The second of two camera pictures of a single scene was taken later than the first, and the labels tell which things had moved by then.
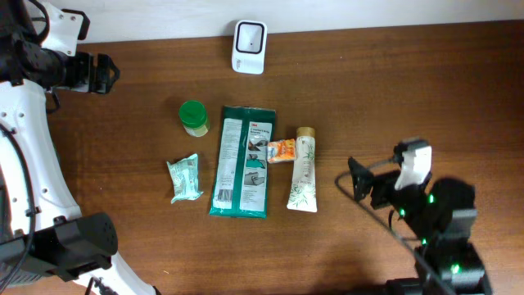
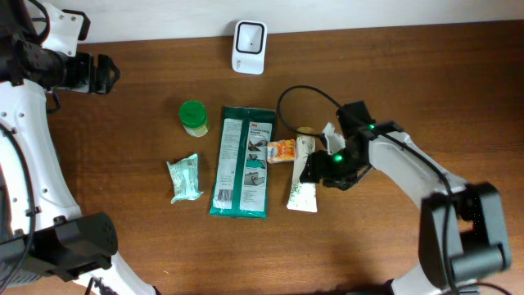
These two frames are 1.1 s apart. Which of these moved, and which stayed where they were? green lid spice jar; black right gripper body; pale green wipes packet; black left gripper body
Moved: black right gripper body
Stayed: pale green wipes packet; black left gripper body; green lid spice jar
